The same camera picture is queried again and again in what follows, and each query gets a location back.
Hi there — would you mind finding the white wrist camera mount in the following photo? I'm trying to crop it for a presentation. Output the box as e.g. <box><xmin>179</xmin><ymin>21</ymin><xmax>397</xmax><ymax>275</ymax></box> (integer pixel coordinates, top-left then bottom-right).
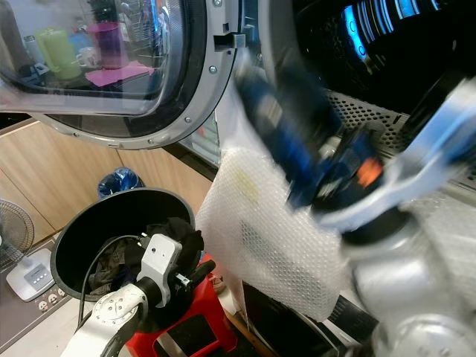
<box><xmin>140</xmin><ymin>234</ymin><xmax>187</xmax><ymax>289</ymax></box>
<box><xmin>314</xmin><ymin>93</ymin><xmax>476</xmax><ymax>233</ymax></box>

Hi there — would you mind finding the white floor fan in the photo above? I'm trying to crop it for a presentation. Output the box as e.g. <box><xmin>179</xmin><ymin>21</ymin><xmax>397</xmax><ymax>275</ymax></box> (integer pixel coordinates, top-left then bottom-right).
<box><xmin>0</xmin><ymin>199</ymin><xmax>57</xmax><ymax>302</ymax></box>

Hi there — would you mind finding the black round laundry bucket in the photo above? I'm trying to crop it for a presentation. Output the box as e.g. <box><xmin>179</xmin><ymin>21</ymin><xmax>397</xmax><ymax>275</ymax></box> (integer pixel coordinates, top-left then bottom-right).
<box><xmin>50</xmin><ymin>187</ymin><xmax>203</xmax><ymax>302</ymax></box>

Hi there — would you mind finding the grey brown floor mat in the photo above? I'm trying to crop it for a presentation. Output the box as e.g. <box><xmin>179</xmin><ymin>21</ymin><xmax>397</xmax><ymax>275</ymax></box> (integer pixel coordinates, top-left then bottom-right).
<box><xmin>0</xmin><ymin>253</ymin><xmax>68</xmax><ymax>350</ymax></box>

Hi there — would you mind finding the clear bubble wrap sheet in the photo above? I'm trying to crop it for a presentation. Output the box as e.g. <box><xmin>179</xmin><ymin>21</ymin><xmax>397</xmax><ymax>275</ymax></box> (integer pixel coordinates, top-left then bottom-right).
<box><xmin>196</xmin><ymin>145</ymin><xmax>373</xmax><ymax>322</ymax></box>

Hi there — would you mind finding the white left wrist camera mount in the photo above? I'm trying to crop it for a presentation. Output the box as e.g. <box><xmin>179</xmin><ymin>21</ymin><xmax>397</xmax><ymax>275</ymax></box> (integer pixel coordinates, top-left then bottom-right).
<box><xmin>140</xmin><ymin>234</ymin><xmax>187</xmax><ymax>289</ymax></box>

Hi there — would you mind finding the black round lower machine door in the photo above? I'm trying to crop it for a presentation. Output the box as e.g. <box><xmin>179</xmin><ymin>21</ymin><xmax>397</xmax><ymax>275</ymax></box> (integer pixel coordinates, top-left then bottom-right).
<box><xmin>238</xmin><ymin>283</ymin><xmax>380</xmax><ymax>357</ymax></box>

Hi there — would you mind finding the red plastic stool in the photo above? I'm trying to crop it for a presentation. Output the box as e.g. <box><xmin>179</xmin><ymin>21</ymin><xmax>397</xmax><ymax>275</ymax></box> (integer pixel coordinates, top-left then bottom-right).
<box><xmin>125</xmin><ymin>257</ymin><xmax>240</xmax><ymax>357</ymax></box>

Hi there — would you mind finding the blue plastic bag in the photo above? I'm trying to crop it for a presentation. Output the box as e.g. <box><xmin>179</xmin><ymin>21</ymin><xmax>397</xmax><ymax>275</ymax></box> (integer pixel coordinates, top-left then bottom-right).
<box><xmin>100</xmin><ymin>167</ymin><xmax>146</xmax><ymax>200</ymax></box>

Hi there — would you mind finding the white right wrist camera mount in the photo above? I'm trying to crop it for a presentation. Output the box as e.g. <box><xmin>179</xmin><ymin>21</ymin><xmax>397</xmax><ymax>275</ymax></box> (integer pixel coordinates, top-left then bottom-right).
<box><xmin>314</xmin><ymin>93</ymin><xmax>476</xmax><ymax>233</ymax></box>

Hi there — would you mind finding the purple plastic cup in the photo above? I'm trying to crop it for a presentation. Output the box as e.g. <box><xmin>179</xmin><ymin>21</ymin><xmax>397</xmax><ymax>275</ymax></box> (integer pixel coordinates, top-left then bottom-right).
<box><xmin>87</xmin><ymin>22</ymin><xmax>123</xmax><ymax>68</ymax></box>

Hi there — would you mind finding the pink cloth mat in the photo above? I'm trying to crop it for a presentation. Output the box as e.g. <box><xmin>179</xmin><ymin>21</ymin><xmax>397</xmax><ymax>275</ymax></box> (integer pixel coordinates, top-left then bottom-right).
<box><xmin>83</xmin><ymin>61</ymin><xmax>153</xmax><ymax>86</ymax></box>

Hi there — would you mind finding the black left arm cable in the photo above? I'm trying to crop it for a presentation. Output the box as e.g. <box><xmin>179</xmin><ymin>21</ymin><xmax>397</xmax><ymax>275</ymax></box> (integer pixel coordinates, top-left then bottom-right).
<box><xmin>93</xmin><ymin>234</ymin><xmax>149</xmax><ymax>309</ymax></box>

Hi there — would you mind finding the dark clothes pile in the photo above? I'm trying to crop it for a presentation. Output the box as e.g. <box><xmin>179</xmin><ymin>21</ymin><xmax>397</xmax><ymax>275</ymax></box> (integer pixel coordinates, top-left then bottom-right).
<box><xmin>88</xmin><ymin>217</ymin><xmax>203</xmax><ymax>295</ymax></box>

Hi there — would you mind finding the round glass washer door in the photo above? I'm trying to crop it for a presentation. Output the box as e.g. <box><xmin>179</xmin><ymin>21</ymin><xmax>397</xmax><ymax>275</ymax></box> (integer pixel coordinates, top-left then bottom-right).
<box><xmin>0</xmin><ymin>0</ymin><xmax>257</xmax><ymax>149</ymax></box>

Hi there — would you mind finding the white mug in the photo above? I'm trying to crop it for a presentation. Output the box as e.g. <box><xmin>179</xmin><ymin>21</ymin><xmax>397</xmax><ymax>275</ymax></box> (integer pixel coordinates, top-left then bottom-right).
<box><xmin>76</xmin><ymin>47</ymin><xmax>97</xmax><ymax>69</ymax></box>

